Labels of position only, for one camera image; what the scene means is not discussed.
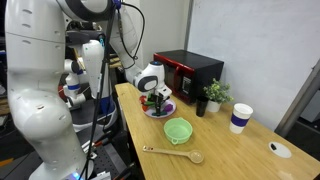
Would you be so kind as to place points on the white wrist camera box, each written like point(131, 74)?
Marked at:
point(164, 91)

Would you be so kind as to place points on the small potted green plant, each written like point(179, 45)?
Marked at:
point(216, 91)

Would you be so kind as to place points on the black perforated breadboard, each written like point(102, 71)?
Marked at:
point(110, 160)

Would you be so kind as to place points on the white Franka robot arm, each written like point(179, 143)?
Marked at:
point(36, 100)

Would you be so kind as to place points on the green cucumber toy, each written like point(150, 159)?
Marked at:
point(154, 113)

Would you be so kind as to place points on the white blue-banded background robot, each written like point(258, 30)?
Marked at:
point(73, 87)

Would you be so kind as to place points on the white paper cup blue sleeve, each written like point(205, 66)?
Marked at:
point(240, 118)

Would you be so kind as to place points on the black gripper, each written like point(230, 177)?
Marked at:
point(156, 99)

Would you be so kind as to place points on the purple grape toy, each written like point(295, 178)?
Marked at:
point(168, 107)

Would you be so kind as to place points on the wooden spoon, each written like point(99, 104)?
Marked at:
point(166, 151)

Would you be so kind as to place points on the black cup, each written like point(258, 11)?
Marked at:
point(201, 106)

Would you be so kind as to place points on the red fruit toy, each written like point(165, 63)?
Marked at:
point(142, 99)

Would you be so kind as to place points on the grey metal frame beam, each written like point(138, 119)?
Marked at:
point(296, 103)

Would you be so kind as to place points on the white round table grommet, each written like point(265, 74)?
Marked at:
point(281, 150)

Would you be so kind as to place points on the white round plate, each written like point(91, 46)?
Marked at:
point(148, 114)

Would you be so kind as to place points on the red and black microwave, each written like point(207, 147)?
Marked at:
point(196, 66)

